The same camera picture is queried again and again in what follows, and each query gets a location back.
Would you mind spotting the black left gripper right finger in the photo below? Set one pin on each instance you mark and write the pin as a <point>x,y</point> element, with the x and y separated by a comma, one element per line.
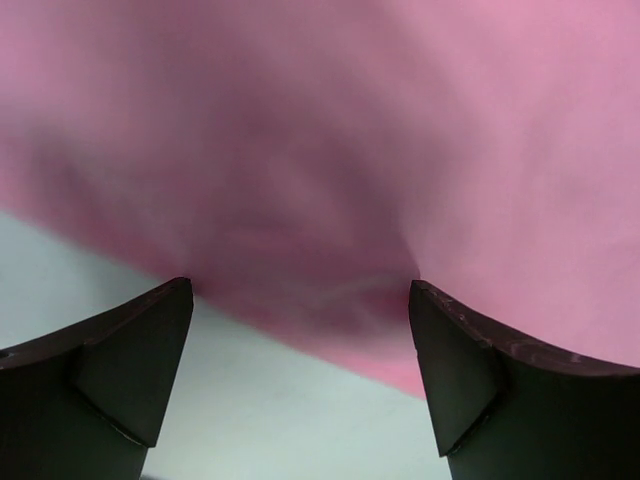
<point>506,405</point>

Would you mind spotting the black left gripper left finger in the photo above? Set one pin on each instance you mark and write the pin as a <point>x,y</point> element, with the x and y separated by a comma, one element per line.
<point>87,402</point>

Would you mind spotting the pink fabric pillowcase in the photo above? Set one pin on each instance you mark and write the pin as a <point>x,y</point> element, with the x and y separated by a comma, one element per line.
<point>303,161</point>

